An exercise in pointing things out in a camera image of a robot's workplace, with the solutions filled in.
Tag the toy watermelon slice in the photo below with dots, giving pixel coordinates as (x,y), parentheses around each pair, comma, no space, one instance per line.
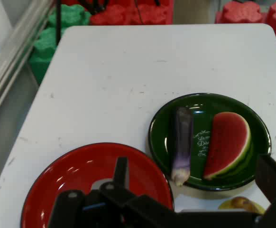
(228,145)

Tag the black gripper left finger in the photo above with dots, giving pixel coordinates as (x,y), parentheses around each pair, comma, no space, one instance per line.
(109,209)

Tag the red round plate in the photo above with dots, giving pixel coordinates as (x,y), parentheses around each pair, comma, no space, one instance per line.
(81,171)

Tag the purple toy eggplant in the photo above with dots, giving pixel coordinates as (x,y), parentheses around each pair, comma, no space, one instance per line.
(181,142)

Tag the black thin pole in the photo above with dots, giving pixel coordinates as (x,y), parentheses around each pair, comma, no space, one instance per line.
(58,21)

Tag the yellow toy fruit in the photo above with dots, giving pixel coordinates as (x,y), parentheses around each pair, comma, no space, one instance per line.
(242,204)

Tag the aluminium frame rail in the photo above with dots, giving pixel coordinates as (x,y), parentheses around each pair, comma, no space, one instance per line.
(12,52)

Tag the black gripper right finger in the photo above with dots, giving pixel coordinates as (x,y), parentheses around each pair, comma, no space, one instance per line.
(274,180)

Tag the green round plate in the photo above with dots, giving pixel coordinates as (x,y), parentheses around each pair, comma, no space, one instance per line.
(161,133)

